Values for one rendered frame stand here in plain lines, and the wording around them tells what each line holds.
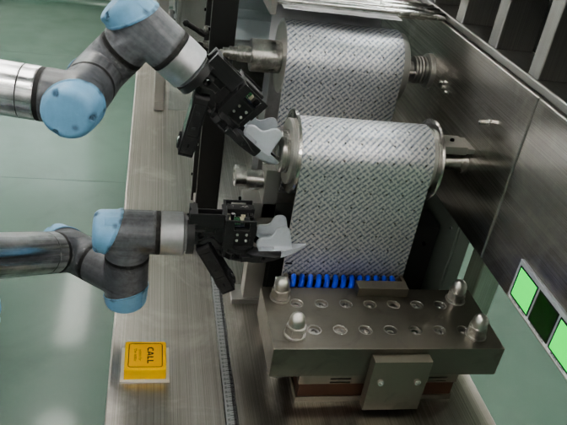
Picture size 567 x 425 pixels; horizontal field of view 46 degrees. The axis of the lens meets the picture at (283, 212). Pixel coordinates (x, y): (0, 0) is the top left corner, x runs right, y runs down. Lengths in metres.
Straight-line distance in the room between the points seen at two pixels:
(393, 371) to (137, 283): 0.46
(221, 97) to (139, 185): 0.69
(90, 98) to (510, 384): 2.20
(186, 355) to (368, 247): 0.38
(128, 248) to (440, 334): 0.54
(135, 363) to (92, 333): 1.45
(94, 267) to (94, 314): 1.51
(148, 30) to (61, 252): 0.42
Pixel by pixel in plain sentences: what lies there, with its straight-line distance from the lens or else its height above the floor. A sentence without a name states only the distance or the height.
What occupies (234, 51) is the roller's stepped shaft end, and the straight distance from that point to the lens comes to 1.33.
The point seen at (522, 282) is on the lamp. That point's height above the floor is 1.19.
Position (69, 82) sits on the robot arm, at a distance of 0.92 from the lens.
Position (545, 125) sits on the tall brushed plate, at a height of 1.41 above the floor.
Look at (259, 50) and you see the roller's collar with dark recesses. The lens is 1.32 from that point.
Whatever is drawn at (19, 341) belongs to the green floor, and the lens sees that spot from 2.62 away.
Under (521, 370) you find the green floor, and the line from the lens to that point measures 2.88.
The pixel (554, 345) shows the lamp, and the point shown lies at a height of 1.17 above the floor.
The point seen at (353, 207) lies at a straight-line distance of 1.17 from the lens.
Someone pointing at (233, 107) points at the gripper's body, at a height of 1.34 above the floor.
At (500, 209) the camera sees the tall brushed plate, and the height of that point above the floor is 1.24.
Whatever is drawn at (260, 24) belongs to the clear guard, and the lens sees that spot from 2.09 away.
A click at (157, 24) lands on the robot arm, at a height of 1.46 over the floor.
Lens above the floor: 1.74
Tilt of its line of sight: 30 degrees down
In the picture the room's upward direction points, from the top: 9 degrees clockwise
